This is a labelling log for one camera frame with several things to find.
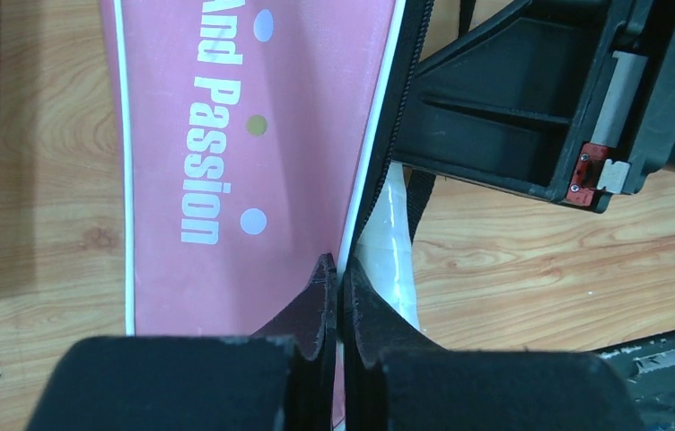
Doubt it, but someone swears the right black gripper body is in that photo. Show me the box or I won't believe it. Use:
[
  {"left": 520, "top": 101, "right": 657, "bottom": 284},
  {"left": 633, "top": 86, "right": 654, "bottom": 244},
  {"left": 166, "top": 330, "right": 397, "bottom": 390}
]
[{"left": 394, "top": 1, "right": 675, "bottom": 213}]

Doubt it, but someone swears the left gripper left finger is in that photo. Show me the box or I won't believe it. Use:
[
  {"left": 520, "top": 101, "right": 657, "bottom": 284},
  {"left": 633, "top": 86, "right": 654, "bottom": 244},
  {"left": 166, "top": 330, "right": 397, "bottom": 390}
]
[{"left": 28, "top": 254, "right": 337, "bottom": 430}]

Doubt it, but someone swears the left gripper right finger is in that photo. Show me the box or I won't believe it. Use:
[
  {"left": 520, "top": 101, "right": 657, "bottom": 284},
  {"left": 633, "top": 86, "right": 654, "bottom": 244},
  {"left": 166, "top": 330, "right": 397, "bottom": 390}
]
[{"left": 340, "top": 259, "right": 644, "bottom": 430}]

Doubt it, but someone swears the pink racket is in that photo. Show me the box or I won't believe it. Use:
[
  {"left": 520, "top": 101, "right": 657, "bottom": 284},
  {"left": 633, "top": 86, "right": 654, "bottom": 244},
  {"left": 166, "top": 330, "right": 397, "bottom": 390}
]
[{"left": 355, "top": 163, "right": 420, "bottom": 330}]

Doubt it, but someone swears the pink racket cover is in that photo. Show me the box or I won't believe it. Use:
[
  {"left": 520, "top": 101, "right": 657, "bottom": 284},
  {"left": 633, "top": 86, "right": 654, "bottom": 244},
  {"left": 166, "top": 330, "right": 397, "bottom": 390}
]
[{"left": 101, "top": 1, "right": 432, "bottom": 430}]

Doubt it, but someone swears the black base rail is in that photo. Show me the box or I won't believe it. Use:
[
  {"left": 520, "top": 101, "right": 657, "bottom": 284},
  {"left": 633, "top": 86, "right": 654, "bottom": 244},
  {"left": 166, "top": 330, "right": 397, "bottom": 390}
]
[{"left": 596, "top": 330, "right": 675, "bottom": 430}]

